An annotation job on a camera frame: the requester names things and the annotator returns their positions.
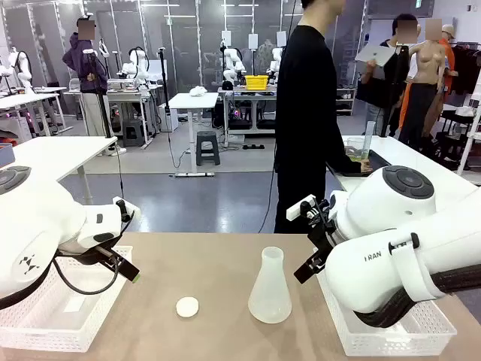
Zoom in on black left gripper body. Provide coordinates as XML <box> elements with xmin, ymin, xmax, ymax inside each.
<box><xmin>59</xmin><ymin>244</ymin><xmax>122</xmax><ymax>269</ymax></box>

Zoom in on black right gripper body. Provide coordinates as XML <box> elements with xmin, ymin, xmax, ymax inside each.
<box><xmin>307</xmin><ymin>204</ymin><xmax>341</xmax><ymax>261</ymax></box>

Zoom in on white round flask cap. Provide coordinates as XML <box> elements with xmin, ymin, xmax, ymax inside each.
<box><xmin>175</xmin><ymin>296</ymin><xmax>200</xmax><ymax>319</ymax></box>

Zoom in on clear plastic beaker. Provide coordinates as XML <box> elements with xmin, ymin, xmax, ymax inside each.
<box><xmin>345</xmin><ymin>137</ymin><xmax>366</xmax><ymax>162</ymax></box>

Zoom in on clear plastic graduated cylinder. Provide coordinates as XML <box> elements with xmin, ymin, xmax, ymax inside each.
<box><xmin>361</xmin><ymin>120</ymin><xmax>377</xmax><ymax>170</ymax></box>

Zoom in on person's right forearm black sleeve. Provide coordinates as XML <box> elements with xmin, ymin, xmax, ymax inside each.
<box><xmin>325</xmin><ymin>154</ymin><xmax>364</xmax><ymax>177</ymax></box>

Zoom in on translucent plastic conical flask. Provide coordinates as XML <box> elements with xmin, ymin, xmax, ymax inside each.
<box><xmin>247</xmin><ymin>246</ymin><xmax>293</xmax><ymax>325</ymax></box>

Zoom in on white perforated plastic basket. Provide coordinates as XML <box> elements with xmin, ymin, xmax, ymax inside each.
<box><xmin>0</xmin><ymin>245</ymin><xmax>135</xmax><ymax>353</ymax></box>
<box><xmin>314</xmin><ymin>262</ymin><xmax>458</xmax><ymax>358</ymax></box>

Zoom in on black flat tray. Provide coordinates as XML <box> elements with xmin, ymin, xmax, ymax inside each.
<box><xmin>325</xmin><ymin>148</ymin><xmax>393</xmax><ymax>178</ymax></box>

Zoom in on white side table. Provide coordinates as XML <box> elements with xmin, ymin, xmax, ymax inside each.
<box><xmin>325</xmin><ymin>135</ymin><xmax>481</xmax><ymax>206</ymax></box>
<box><xmin>0</xmin><ymin>135</ymin><xmax>119</xmax><ymax>206</ymax></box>

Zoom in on person in black clothes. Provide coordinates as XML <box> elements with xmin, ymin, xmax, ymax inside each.
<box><xmin>273</xmin><ymin>0</ymin><xmax>374</xmax><ymax>235</ymax></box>

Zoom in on dark plastic stool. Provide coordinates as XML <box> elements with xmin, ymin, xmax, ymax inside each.
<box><xmin>121</xmin><ymin>119</ymin><xmax>146</xmax><ymax>148</ymax></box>

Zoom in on grey plastic stool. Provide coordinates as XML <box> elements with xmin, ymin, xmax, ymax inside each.
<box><xmin>195</xmin><ymin>130</ymin><xmax>222</xmax><ymax>168</ymax></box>

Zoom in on white lab workbench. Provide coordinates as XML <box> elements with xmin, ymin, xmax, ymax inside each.
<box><xmin>217</xmin><ymin>85</ymin><xmax>280</xmax><ymax>148</ymax></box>
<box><xmin>0</xmin><ymin>91</ymin><xmax>64</xmax><ymax>138</ymax></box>
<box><xmin>106</xmin><ymin>76</ymin><xmax>163</xmax><ymax>147</ymax></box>

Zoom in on white computer tower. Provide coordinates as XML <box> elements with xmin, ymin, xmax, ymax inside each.
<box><xmin>157</xmin><ymin>101</ymin><xmax>180</xmax><ymax>133</ymax></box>

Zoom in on dark-clothed person holding tablet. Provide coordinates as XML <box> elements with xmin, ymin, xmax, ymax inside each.
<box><xmin>354</xmin><ymin>13</ymin><xmax>411</xmax><ymax>138</ymax></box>

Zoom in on yellow plastic basket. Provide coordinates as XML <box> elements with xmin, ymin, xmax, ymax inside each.
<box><xmin>244</xmin><ymin>74</ymin><xmax>270</xmax><ymax>91</ymax></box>

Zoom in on person in purple hoodie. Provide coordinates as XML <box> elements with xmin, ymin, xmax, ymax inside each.
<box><xmin>61</xmin><ymin>14</ymin><xmax>114</xmax><ymax>138</ymax></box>

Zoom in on white standing desk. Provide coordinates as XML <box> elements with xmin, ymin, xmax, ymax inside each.
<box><xmin>168</xmin><ymin>91</ymin><xmax>220</xmax><ymax>178</ymax></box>

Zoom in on white metal rack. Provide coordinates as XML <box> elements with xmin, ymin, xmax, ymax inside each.
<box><xmin>455</xmin><ymin>70</ymin><xmax>481</xmax><ymax>177</ymax></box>

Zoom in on grey tablet computer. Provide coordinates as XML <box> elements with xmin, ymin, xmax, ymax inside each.
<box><xmin>354</xmin><ymin>45</ymin><xmax>396</xmax><ymax>68</ymax></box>

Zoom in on bare torso mannequin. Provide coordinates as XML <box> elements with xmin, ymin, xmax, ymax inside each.
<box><xmin>397</xmin><ymin>18</ymin><xmax>460</xmax><ymax>152</ymax></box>

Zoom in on black tripod pole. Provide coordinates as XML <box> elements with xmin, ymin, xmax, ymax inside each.
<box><xmin>157</xmin><ymin>46</ymin><xmax>171</xmax><ymax>111</ymax></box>

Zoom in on dark clothes on rack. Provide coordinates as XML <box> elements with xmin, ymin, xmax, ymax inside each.
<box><xmin>448</xmin><ymin>41</ymin><xmax>481</xmax><ymax>96</ymax></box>

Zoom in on mannequin with beige hat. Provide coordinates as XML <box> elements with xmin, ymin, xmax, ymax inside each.
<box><xmin>437</xmin><ymin>23</ymin><xmax>458</xmax><ymax>96</ymax></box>

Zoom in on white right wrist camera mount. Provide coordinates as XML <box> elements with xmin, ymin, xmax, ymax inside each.
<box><xmin>286</xmin><ymin>194</ymin><xmax>317</xmax><ymax>222</ymax></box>

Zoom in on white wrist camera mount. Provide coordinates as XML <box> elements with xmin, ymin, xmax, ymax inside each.
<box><xmin>111</xmin><ymin>196</ymin><xmax>142</xmax><ymax>223</ymax></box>
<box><xmin>286</xmin><ymin>194</ymin><xmax>317</xmax><ymax>222</ymax></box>

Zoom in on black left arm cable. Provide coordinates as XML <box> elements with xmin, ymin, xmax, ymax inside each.
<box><xmin>0</xmin><ymin>257</ymin><xmax>127</xmax><ymax>311</ymax></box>

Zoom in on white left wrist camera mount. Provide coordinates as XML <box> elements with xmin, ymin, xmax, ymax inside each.
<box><xmin>111</xmin><ymin>196</ymin><xmax>142</xmax><ymax>223</ymax></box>

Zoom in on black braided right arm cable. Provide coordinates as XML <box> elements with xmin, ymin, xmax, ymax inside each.
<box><xmin>352</xmin><ymin>262</ymin><xmax>481</xmax><ymax>330</ymax></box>

